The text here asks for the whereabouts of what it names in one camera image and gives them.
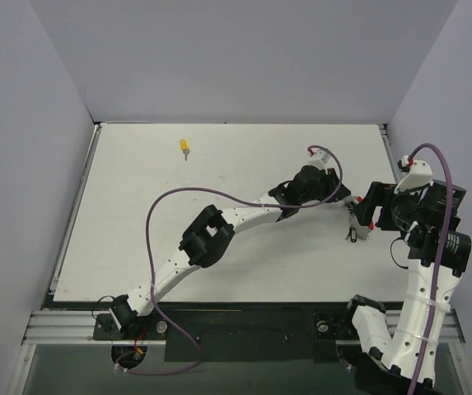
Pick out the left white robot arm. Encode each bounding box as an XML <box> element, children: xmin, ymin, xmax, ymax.
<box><xmin>110</xmin><ymin>165</ymin><xmax>352</xmax><ymax>339</ymax></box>

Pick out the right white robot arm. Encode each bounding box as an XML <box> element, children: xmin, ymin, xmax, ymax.
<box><xmin>339</xmin><ymin>180</ymin><xmax>471</xmax><ymax>394</ymax></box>

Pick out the yellow tag key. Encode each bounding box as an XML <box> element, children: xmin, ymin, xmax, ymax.
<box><xmin>180</xmin><ymin>139</ymin><xmax>189</xmax><ymax>160</ymax></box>

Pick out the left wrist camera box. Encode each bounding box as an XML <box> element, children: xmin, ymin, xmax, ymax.
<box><xmin>307</xmin><ymin>150</ymin><xmax>330</xmax><ymax>170</ymax></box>

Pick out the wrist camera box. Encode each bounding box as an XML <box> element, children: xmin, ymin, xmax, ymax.
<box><xmin>307</xmin><ymin>150</ymin><xmax>330</xmax><ymax>170</ymax></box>
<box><xmin>394</xmin><ymin>156</ymin><xmax>432</xmax><ymax>194</ymax></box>

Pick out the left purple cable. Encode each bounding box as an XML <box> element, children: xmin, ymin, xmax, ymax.
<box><xmin>114</xmin><ymin>144</ymin><xmax>343</xmax><ymax>376</ymax></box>

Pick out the purple cable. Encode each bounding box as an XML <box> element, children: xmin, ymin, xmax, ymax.
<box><xmin>114</xmin><ymin>144</ymin><xmax>343</xmax><ymax>376</ymax></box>
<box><xmin>406</xmin><ymin>142</ymin><xmax>454</xmax><ymax>395</ymax></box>

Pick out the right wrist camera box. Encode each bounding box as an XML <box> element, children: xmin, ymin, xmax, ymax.
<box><xmin>394</xmin><ymin>156</ymin><xmax>432</xmax><ymax>194</ymax></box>

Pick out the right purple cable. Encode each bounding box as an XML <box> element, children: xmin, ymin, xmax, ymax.
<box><xmin>406</xmin><ymin>142</ymin><xmax>454</xmax><ymax>395</ymax></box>

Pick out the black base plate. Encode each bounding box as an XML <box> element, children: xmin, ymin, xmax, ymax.
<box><xmin>93</xmin><ymin>302</ymin><xmax>362</xmax><ymax>364</ymax></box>

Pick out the aluminium frame rail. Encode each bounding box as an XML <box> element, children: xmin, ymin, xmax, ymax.
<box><xmin>21</xmin><ymin>310</ymin><xmax>465</xmax><ymax>346</ymax></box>

